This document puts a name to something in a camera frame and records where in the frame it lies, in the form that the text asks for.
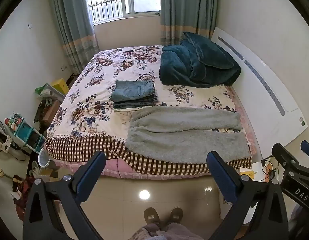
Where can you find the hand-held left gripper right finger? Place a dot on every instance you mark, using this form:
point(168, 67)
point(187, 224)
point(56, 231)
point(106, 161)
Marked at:
point(220, 177)

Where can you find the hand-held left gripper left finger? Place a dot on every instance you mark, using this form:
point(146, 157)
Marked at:
point(90, 175)

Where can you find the grey fleece pants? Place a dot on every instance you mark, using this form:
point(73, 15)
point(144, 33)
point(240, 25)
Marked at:
point(182, 145)

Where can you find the yellow packet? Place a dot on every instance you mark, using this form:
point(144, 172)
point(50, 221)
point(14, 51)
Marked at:
point(247, 176)

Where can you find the white plastic basket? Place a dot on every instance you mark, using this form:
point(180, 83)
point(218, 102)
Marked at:
point(44, 158)

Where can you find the white headboard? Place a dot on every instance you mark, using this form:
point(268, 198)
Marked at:
point(264, 110)

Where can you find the brown slipper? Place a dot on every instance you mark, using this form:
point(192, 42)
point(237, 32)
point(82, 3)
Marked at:
point(151, 217)
point(175, 216)

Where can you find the red cloth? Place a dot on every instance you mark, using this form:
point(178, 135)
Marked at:
point(20, 192)

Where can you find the white folded cloth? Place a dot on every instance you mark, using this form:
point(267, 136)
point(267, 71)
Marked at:
point(124, 109)

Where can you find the teal storage shelf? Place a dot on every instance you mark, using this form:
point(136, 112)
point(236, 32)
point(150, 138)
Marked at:
point(24, 131)

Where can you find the dark patterned cloth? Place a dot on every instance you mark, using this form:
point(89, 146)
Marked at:
point(43, 108)

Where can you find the white long box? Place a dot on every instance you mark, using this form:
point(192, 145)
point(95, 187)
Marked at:
point(53, 93)

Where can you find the folded blue jeans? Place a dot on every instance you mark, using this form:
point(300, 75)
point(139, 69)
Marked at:
point(132, 90)

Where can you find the yellow box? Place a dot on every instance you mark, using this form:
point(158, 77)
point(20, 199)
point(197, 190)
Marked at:
point(60, 85)

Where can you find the green plastic bag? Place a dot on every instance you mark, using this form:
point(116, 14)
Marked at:
point(42, 89)

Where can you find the bed with floral sheet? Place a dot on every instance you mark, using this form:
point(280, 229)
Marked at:
point(107, 62)

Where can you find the teal plush blanket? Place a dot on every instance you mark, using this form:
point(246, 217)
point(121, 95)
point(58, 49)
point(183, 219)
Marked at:
point(194, 65)

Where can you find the grey-green curtain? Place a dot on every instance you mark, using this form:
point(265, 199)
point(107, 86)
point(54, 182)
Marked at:
point(69, 17)
point(189, 5)

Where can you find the wall socket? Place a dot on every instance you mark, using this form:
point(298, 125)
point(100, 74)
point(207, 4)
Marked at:
point(64, 67)

